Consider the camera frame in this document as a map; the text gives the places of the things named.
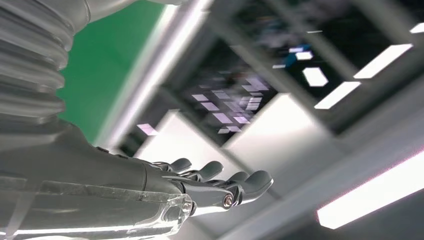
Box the aluminium conveyor frame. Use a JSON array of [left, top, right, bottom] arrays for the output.
[[94, 0, 216, 148]]

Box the green conveyor belt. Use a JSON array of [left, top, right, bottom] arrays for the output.
[[56, 0, 167, 145]]

